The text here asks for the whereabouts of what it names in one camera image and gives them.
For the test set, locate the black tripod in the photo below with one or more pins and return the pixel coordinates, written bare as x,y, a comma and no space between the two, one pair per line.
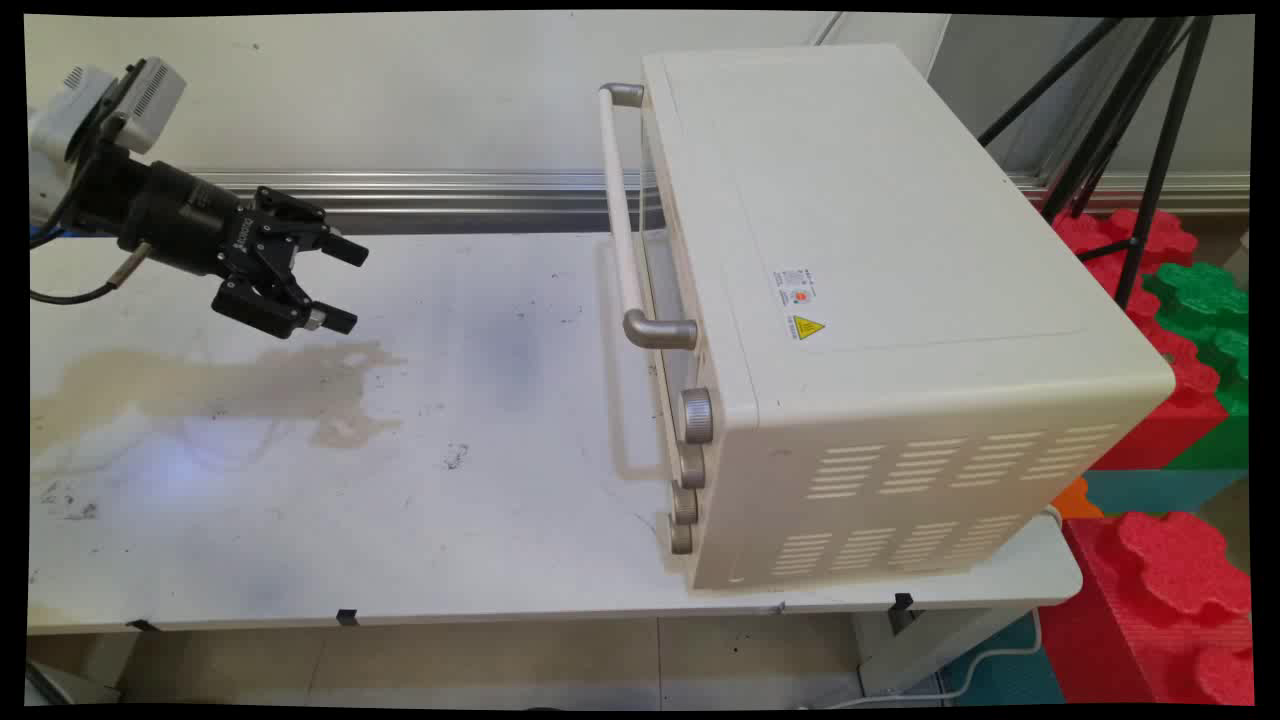
1165,130

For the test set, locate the yellow warning triangle sticker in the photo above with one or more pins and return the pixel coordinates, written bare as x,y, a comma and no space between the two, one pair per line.
808,328

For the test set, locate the teal foam block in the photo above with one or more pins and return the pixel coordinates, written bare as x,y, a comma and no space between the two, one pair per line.
1160,490

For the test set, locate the aluminium rail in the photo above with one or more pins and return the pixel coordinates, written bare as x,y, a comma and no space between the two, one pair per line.
450,190

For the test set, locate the large silver oven knob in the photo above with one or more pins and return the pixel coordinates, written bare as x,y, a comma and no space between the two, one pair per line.
697,415

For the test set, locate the cream toaster oven body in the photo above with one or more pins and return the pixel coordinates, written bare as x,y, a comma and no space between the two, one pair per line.
900,250

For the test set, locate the large red foam block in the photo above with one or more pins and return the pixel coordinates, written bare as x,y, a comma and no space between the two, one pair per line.
1170,600

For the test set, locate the orange foam piece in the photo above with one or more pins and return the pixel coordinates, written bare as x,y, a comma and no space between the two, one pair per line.
1075,500

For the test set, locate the white label sticker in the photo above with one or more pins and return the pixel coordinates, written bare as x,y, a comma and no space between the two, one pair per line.
795,290

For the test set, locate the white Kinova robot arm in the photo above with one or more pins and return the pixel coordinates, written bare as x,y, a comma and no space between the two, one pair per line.
60,120

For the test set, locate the green foam block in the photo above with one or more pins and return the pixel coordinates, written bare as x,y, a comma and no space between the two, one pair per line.
1205,300

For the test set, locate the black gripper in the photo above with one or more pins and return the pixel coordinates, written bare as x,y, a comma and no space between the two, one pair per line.
180,215

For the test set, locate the white table leg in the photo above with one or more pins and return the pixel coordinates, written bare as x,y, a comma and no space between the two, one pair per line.
930,645

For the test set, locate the black tape piece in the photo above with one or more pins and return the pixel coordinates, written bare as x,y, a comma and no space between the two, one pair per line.
903,602
143,626
347,617

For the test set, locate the teal floor mat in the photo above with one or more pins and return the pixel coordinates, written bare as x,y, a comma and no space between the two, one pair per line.
1005,675

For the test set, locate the small silver oven knob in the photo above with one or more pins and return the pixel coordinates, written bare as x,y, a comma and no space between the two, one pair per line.
681,538

